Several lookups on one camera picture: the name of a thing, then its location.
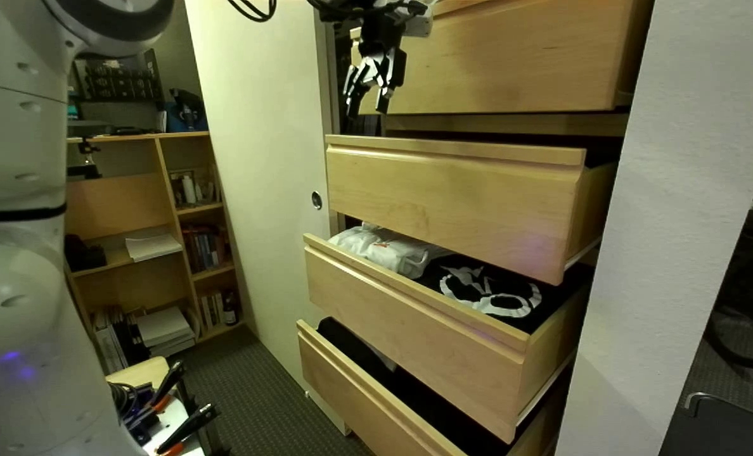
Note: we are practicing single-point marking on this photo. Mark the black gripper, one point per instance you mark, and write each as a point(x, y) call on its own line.
point(381, 28)

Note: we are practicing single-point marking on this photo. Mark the light wooden drawer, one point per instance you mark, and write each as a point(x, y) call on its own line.
point(351, 396)
point(517, 54)
point(460, 204)
point(408, 333)

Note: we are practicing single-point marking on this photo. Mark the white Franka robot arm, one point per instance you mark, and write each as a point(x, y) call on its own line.
point(16, 255)

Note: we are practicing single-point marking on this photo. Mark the white folded clothing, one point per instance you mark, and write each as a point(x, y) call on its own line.
point(384, 248)

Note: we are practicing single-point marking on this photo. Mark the white sliding wardrobe door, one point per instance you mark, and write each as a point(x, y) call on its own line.
point(256, 218)

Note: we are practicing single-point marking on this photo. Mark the row of small books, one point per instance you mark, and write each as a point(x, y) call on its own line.
point(218, 306)
point(188, 187)
point(202, 248)

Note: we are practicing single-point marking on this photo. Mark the black garment with white print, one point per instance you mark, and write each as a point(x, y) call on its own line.
point(485, 293)

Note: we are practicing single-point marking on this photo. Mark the black slotted rack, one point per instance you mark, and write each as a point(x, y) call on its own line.
point(123, 85)

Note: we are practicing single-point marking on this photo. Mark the white paper sheet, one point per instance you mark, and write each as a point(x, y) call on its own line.
point(150, 244)

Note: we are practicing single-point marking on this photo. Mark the wooden bookshelf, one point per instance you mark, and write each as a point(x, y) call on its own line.
point(116, 204)

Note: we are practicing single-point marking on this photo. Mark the stack of papers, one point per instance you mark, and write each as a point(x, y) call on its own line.
point(162, 328)

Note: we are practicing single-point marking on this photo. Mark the white wardrobe side panel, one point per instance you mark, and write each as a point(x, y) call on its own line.
point(669, 255)

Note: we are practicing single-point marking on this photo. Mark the wooden robot table board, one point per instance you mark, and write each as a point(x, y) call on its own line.
point(136, 370)

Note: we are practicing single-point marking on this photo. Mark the dark office chair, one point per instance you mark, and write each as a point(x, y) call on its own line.
point(750, 286)

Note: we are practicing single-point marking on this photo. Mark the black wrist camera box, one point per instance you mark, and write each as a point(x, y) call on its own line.
point(332, 9)

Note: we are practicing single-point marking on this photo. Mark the black camera stand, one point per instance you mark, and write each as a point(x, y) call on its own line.
point(83, 161)

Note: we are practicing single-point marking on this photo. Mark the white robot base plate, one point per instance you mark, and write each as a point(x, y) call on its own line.
point(167, 422)

